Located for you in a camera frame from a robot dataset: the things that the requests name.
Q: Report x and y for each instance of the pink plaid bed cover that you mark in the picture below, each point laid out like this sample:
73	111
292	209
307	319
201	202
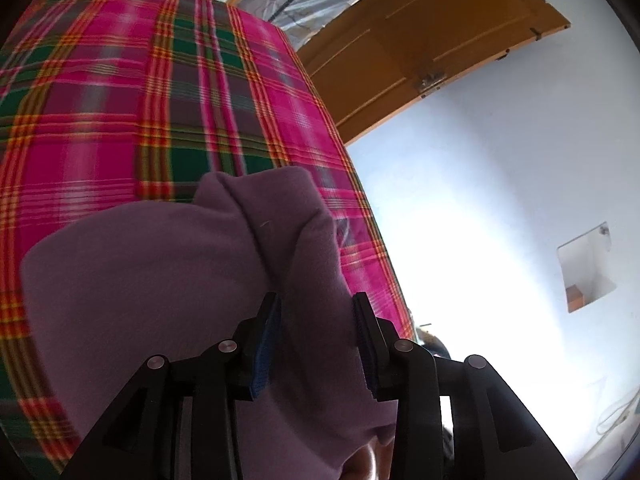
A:
104	102

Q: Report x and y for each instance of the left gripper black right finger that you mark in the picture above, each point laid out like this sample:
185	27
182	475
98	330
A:
455	420

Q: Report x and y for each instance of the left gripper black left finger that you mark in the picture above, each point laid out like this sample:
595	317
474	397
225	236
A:
177	419

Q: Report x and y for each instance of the purple fleece sweater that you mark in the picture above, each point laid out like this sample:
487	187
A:
110	290

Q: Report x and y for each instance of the wooden door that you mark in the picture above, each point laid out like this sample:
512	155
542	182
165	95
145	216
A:
380	56

